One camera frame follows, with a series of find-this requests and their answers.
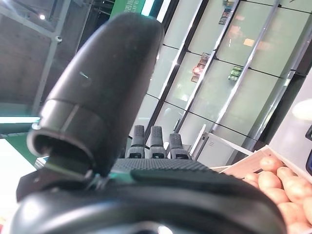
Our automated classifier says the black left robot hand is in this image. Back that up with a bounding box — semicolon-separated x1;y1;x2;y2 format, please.
9;13;287;234

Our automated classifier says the blue plastic shopping basket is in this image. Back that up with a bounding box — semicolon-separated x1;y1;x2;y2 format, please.
304;126;312;176

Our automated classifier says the red brown package stack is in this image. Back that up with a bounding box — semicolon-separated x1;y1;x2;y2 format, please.
191;52;210;83

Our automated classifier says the green package stack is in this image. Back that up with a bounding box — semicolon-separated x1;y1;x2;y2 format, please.
228;65;243;82

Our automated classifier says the white low cabinet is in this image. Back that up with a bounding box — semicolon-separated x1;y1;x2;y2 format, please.
190;124;252;169

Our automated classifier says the wooden potato crate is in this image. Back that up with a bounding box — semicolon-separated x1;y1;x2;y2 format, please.
209;145;312;186

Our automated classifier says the brown potato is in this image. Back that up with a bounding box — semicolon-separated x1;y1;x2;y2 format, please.
276;167;312;203
257;172;283;190
259;157;281;171

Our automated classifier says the green wall sign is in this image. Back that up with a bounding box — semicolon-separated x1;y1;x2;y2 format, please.
111;0;147;17

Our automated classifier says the glass shelf wall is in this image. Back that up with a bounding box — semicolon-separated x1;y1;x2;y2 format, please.
136;0;312;152

